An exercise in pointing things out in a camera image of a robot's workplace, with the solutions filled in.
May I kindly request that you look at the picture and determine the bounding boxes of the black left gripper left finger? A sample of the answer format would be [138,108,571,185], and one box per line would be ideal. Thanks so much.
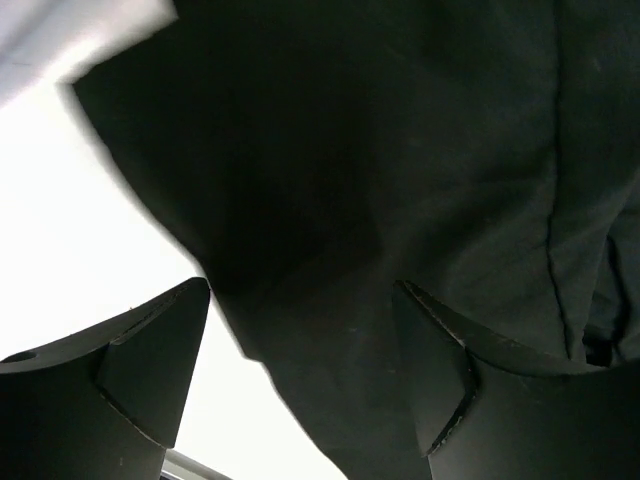
[1,278,210,480]

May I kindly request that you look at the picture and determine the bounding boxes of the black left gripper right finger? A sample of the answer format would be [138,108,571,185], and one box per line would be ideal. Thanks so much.
[392,282,639,479]

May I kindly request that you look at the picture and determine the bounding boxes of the black trousers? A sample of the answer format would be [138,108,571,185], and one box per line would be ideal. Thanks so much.
[72,1,639,479]

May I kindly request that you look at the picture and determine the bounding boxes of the aluminium frame rail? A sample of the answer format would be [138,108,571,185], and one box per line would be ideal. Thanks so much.
[160,450,231,480]

